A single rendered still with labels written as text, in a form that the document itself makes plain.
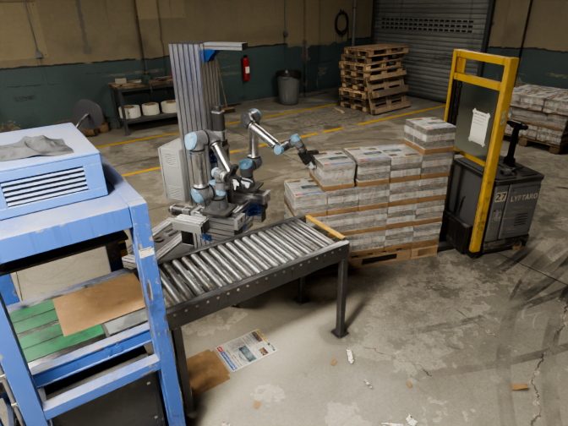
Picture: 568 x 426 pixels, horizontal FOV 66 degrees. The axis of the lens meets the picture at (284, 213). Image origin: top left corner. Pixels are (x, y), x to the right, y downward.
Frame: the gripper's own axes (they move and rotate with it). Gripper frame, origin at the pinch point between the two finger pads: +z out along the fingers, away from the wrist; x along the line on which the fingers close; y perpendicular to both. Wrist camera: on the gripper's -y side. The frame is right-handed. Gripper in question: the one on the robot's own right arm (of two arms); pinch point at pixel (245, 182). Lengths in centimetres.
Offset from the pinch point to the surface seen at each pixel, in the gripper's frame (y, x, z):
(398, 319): 110, -107, 68
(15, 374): 48, 146, 42
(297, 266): 45, -11, 43
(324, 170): 8, -96, -18
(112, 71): -8, -184, -674
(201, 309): 58, 53, 34
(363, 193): 30, -131, -2
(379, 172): 10, -141, 5
